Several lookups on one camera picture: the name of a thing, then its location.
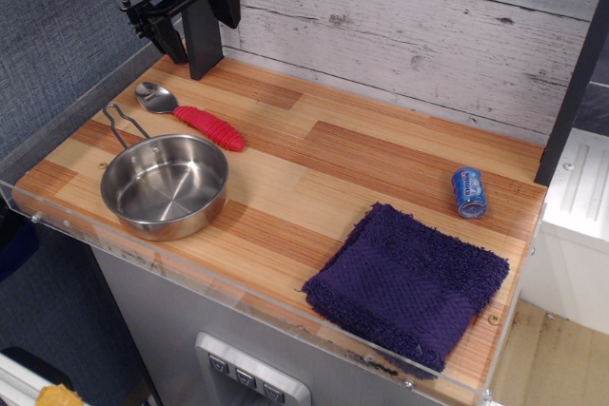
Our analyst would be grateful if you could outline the purple towel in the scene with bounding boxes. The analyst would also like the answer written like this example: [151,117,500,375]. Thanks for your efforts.
[303,203,510,372]

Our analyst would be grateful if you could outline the yellow object at corner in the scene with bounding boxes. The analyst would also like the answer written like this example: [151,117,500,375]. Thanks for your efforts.
[34,384,86,406]

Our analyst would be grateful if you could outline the stainless steel pan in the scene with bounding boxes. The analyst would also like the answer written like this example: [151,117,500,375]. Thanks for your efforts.
[100,104,229,241]

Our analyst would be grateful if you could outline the blue soda can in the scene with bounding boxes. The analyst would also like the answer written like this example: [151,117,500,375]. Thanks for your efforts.
[451,167,487,219]

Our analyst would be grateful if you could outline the clear acrylic table guard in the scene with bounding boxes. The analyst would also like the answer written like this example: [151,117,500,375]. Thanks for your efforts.
[0,20,548,402]

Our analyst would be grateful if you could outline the silver dispenser panel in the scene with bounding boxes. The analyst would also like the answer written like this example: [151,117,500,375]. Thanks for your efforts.
[195,332,312,405]

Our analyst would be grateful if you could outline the white side cabinet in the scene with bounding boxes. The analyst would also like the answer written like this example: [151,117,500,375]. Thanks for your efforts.
[520,128,608,334]

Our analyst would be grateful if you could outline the dark grey vertical post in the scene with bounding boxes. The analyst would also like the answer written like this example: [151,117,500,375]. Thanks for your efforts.
[182,0,224,80]

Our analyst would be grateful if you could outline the spoon with red handle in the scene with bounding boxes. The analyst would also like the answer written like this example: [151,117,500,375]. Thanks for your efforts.
[135,82,245,152]

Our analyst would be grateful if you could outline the dark grey right post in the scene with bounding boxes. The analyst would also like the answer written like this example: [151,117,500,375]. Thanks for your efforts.
[534,0,608,186]

